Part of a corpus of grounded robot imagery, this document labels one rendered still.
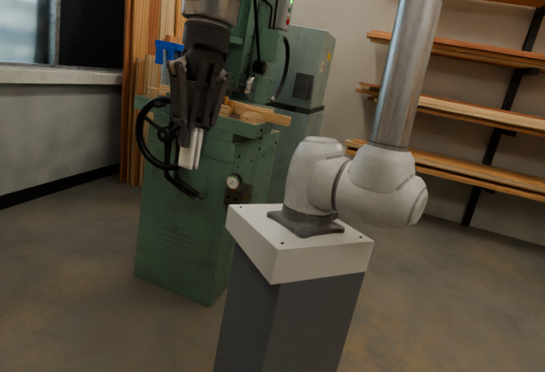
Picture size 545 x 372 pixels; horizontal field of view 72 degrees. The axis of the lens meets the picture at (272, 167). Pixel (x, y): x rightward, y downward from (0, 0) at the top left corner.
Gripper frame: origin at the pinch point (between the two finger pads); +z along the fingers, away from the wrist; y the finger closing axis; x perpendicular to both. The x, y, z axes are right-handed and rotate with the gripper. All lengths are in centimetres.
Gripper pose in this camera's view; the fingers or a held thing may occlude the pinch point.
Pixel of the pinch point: (190, 147)
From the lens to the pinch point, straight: 65.1
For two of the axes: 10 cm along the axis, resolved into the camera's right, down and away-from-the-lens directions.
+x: 8.0, 2.5, -5.4
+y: -5.7, 0.4, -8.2
